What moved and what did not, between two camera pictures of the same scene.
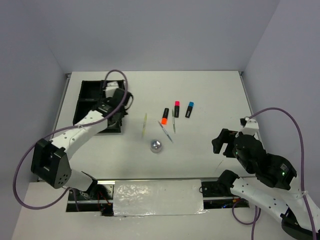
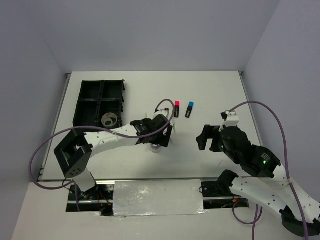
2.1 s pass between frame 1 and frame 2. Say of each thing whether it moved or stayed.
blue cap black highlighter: stayed
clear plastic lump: stayed
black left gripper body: moved
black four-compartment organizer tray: stayed
